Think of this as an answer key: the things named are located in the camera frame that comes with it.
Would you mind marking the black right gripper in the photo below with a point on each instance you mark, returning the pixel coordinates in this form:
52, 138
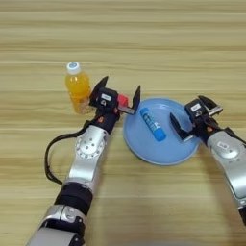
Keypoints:
205, 128

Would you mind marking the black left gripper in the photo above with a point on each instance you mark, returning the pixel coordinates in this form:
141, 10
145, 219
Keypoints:
107, 120

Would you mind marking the red cube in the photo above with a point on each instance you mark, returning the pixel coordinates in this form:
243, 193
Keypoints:
123, 101

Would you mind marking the orange juice bottle white cap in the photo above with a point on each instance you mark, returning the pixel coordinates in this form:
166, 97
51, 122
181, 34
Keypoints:
78, 88

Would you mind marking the blue glue stick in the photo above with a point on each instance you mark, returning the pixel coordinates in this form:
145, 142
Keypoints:
153, 125

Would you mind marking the light blue round plate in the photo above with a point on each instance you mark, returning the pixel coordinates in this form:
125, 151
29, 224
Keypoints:
160, 152

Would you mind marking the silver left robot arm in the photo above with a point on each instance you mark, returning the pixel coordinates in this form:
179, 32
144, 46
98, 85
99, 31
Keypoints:
85, 160

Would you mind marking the right gripper labelled black box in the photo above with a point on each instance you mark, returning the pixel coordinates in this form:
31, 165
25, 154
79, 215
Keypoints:
195, 109

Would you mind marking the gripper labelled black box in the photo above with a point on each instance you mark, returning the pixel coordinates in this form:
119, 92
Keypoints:
107, 97
195, 109

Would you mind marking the left gripper labelled black box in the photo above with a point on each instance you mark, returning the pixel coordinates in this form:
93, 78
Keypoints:
107, 97

